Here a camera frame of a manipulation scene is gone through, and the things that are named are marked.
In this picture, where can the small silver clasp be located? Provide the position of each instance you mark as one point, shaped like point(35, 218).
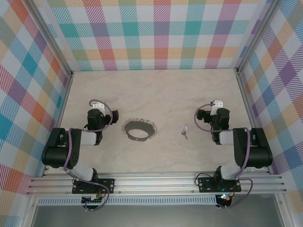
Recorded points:
point(185, 127)

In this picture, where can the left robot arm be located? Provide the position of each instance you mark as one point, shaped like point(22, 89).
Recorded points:
point(56, 151)

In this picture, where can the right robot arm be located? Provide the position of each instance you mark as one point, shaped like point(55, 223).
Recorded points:
point(258, 153)

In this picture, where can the grey metal shelf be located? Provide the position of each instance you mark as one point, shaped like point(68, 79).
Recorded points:
point(154, 217)

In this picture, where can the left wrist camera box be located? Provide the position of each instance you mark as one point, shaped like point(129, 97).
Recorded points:
point(98, 105)

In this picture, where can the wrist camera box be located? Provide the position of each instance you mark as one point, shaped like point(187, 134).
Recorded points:
point(217, 104)
point(98, 105)

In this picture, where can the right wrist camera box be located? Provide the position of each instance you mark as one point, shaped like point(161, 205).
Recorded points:
point(217, 104)

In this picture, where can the aluminium side rail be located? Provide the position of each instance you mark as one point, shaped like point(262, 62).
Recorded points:
point(62, 106)
point(247, 99)

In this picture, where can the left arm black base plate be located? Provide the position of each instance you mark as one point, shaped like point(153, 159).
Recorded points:
point(109, 185)

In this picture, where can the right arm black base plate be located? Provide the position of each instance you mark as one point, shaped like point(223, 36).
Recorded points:
point(206, 185)

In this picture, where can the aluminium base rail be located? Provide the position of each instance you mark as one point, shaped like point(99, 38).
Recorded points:
point(154, 183)

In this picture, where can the aluminium frame leg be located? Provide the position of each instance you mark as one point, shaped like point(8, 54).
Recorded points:
point(282, 210)
point(29, 212)

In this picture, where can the aluminium corner post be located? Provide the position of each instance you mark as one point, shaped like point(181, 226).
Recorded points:
point(42, 14)
point(265, 14)

